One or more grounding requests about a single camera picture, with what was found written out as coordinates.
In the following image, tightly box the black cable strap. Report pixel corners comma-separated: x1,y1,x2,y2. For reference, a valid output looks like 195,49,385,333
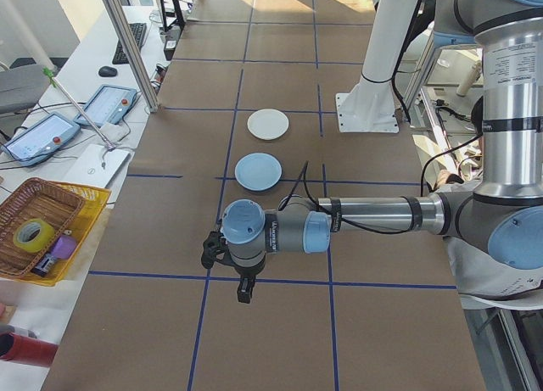
480,117,543,135
329,197,344,234
407,194,422,232

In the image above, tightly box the red cylinder tube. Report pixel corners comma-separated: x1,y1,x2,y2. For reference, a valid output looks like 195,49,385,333
0,330,59,369

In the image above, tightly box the black cable inside frame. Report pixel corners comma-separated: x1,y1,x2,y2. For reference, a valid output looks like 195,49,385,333
431,96,484,134

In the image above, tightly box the black metal stand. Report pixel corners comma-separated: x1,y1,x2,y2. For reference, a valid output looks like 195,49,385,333
158,0,188,32

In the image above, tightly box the beige cylinder roll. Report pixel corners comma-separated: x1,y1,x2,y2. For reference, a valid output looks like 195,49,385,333
456,60,484,98

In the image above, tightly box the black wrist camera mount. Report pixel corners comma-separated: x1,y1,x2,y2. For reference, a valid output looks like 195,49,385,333
200,229,231,271

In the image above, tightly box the white square base plate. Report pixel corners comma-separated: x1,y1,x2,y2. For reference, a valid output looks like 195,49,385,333
334,92,401,134

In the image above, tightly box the white crumpled cloth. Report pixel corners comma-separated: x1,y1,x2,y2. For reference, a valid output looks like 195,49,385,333
98,122,132,145

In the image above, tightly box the yellow plastic basket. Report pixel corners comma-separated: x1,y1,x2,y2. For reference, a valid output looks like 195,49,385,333
0,177,113,288

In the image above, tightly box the black keyboard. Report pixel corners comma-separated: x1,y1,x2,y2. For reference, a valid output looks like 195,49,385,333
111,22,148,65

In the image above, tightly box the black pedestal cable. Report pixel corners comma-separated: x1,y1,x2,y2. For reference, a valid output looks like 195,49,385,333
391,0,428,124

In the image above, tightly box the blue grey teach pendant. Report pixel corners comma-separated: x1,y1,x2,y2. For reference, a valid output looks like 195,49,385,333
0,111,82,169
73,83,142,128

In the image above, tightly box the purple small box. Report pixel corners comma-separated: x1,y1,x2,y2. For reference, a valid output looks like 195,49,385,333
50,234,78,261

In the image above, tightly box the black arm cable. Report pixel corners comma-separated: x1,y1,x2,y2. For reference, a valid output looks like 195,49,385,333
277,134,484,235

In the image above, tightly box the white side desk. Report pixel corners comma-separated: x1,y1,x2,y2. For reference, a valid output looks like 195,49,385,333
0,3,194,391

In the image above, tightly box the yellow green tape roll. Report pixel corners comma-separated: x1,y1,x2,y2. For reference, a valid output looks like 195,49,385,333
12,219,57,254

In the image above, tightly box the dark small device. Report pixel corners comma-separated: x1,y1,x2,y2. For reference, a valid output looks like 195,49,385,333
31,254,57,278

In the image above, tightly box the aluminium extrusion post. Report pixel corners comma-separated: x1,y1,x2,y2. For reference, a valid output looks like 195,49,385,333
95,0,161,113

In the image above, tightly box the thin silver rod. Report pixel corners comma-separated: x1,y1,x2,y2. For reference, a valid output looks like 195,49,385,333
45,70,118,150

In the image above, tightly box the silver closed laptop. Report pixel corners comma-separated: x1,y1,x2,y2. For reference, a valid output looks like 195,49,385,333
62,142,134,206

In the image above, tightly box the brown wicker basket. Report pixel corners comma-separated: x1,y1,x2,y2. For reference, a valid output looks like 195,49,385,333
0,178,87,278

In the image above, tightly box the white ceramic plate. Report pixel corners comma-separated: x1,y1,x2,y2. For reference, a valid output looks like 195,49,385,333
247,108,291,142

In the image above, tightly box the grey office chair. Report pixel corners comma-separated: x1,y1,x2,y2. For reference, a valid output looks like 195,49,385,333
0,64,48,117

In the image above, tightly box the light blue ceramic plate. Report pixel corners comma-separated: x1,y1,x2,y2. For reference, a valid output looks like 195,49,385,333
234,152,283,193

